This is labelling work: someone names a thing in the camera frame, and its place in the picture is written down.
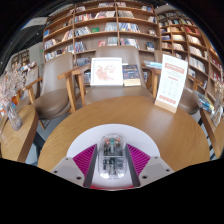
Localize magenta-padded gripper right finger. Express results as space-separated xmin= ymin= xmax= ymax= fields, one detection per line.
xmin=123 ymin=143 xmax=175 ymax=189

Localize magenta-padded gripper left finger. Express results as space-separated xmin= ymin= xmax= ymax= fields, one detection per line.
xmin=50 ymin=143 xmax=99 ymax=189

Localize transparent computer mouse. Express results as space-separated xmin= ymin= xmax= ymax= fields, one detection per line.
xmin=98 ymin=133 xmax=127 ymax=180

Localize beige chair with wooden arms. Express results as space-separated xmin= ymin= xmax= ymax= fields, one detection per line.
xmin=57 ymin=45 xmax=159 ymax=113

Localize glass vase with dried flowers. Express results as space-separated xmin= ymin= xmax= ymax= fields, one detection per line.
xmin=0 ymin=68 xmax=26 ymax=132
xmin=210 ymin=79 xmax=224 ymax=128

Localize white sign on wooden base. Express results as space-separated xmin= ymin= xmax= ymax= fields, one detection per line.
xmin=154 ymin=53 xmax=189 ymax=114

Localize dark book on chair seat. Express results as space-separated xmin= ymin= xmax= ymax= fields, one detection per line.
xmin=122 ymin=63 xmax=142 ymax=87

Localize stack of colourful books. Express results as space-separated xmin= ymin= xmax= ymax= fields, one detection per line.
xmin=193 ymin=89 xmax=215 ymax=114

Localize white framed floral picture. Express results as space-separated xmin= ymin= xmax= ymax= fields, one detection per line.
xmin=89 ymin=57 xmax=124 ymax=88

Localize blue books on armrest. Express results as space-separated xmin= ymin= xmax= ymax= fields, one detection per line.
xmin=143 ymin=60 xmax=163 ymax=70

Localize small distant wooden bookshelf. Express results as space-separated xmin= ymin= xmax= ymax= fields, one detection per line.
xmin=9 ymin=49 xmax=38 ymax=73

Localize wide wooden bookshelf with books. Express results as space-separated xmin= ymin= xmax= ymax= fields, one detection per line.
xmin=42 ymin=1 xmax=158 ymax=68

